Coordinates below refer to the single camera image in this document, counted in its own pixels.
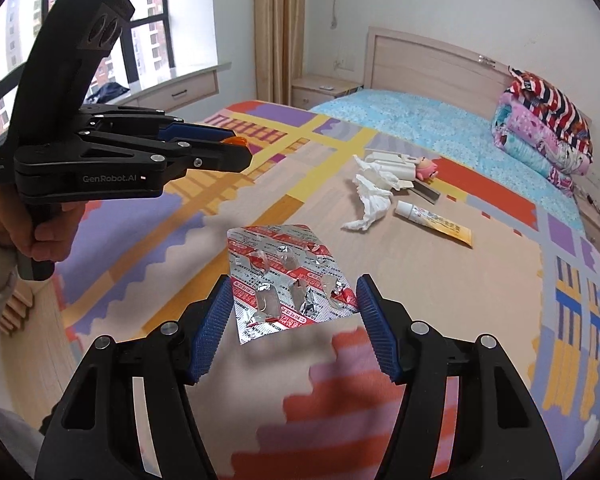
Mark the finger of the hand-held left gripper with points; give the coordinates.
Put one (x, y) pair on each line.
(190, 132)
(210, 156)

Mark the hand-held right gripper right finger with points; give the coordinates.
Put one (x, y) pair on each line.
(377, 330)

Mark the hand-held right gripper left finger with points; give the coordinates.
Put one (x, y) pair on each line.
(215, 330)

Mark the red silver blister pack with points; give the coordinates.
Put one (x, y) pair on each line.
(280, 270)

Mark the white yellow ointment tube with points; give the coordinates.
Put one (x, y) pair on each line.
(440, 222)

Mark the white tissue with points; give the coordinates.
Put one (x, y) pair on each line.
(372, 200)

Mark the grey comb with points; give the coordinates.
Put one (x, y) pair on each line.
(426, 193)

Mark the white cardboard tube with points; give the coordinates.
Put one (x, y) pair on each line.
(397, 175)

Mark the pink toy figure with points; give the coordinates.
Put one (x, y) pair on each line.
(425, 169)

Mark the small white box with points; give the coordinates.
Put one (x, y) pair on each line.
(387, 155)

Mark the person's left hand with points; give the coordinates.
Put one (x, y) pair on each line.
(10, 230)

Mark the window sill drawer cabinet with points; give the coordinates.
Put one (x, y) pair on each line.
(190, 87)

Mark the dark bag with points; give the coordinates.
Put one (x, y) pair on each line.
(111, 91)

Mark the colourful patterned folding table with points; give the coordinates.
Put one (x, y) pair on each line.
(430, 285)

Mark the wooden nightstand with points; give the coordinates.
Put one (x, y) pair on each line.
(320, 95)
(592, 220)

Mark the beige curtain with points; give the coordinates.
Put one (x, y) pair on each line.
(280, 35)

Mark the wooden slats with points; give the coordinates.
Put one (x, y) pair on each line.
(17, 310)

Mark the bed with blue floral sheet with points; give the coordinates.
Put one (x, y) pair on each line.
(430, 115)

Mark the wooden bed headboard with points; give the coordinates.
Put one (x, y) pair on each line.
(430, 60)

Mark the pink floral folded quilt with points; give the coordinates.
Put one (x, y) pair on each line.
(525, 135)

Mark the striped folded blanket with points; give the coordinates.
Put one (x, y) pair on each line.
(555, 100)

